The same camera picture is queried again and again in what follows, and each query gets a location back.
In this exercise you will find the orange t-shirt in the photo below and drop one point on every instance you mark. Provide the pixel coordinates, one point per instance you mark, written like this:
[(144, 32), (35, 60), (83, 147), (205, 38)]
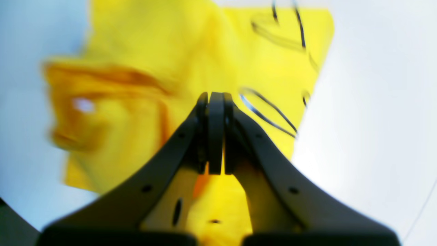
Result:
[(146, 62)]

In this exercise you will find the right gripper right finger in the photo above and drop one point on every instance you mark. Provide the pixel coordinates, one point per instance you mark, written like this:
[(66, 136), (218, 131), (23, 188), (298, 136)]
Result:
[(286, 208)]

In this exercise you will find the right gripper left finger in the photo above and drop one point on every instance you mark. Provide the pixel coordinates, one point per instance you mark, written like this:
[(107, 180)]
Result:
[(150, 208)]

